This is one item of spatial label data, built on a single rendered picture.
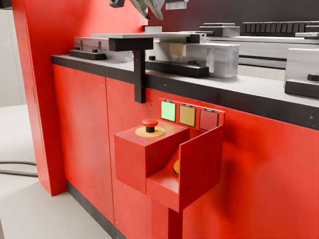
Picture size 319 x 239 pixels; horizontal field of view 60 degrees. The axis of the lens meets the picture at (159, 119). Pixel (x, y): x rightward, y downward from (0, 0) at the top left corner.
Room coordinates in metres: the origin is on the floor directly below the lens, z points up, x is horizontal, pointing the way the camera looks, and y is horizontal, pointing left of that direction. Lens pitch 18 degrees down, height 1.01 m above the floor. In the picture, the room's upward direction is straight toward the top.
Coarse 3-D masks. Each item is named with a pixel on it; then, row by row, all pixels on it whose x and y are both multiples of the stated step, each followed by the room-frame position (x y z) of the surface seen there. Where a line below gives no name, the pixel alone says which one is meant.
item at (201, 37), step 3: (186, 33) 0.99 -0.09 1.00; (192, 36) 0.94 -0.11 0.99; (195, 36) 0.93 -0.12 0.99; (198, 36) 0.92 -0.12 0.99; (201, 36) 0.92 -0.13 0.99; (204, 36) 0.93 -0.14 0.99; (186, 39) 0.96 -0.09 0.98; (189, 39) 0.95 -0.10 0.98; (192, 39) 0.94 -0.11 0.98; (195, 39) 0.93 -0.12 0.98; (198, 39) 0.92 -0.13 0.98; (201, 39) 0.92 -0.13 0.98; (204, 39) 0.93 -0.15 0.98; (186, 42) 0.96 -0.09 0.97; (189, 42) 0.95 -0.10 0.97; (192, 42) 0.94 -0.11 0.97; (195, 42) 0.93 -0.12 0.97; (198, 42) 0.92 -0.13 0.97; (201, 42) 0.92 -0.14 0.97; (204, 42) 0.93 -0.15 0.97
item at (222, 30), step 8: (208, 24) 1.15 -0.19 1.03; (216, 24) 1.12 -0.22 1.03; (224, 24) 1.11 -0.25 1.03; (232, 24) 1.14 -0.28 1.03; (184, 32) 1.03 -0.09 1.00; (192, 32) 1.04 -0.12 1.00; (200, 32) 1.07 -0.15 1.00; (208, 32) 1.10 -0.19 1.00; (216, 32) 1.11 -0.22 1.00; (224, 32) 1.09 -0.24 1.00; (232, 32) 1.12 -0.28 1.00
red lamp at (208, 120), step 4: (204, 112) 0.62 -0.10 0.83; (208, 112) 0.61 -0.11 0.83; (200, 116) 0.62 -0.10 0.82; (204, 116) 0.62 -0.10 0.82; (208, 116) 0.61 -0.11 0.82; (212, 116) 0.60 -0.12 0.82; (216, 116) 0.59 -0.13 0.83; (200, 120) 0.62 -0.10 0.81; (204, 120) 0.62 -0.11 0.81; (208, 120) 0.61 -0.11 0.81; (212, 120) 0.60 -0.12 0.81; (216, 120) 0.59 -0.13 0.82; (200, 124) 0.62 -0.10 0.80; (204, 124) 0.62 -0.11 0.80; (208, 124) 0.61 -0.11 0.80; (212, 124) 0.60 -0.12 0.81; (216, 124) 0.59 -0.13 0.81; (204, 128) 0.62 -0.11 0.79; (208, 128) 0.61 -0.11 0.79; (212, 128) 0.60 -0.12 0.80
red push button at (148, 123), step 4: (144, 120) 0.62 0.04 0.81; (148, 120) 0.62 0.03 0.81; (152, 120) 0.62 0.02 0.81; (156, 120) 0.62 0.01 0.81; (144, 124) 0.61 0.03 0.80; (148, 124) 0.60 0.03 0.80; (152, 124) 0.60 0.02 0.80; (156, 124) 0.61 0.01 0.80; (148, 128) 0.61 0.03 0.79; (152, 128) 0.61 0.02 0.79; (148, 132) 0.61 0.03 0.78; (152, 132) 0.61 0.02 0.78
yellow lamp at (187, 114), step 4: (180, 108) 0.66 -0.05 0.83; (184, 108) 0.66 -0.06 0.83; (188, 108) 0.65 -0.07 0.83; (192, 108) 0.64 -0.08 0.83; (180, 112) 0.66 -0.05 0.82; (184, 112) 0.66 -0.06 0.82; (188, 112) 0.65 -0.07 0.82; (192, 112) 0.64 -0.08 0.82; (180, 116) 0.66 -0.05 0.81; (184, 116) 0.66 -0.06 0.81; (188, 116) 0.65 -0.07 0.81; (192, 116) 0.64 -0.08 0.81; (180, 120) 0.66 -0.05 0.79; (184, 120) 0.66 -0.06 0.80; (188, 120) 0.65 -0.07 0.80; (192, 120) 0.64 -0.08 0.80; (188, 124) 0.65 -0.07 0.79; (192, 124) 0.64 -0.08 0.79
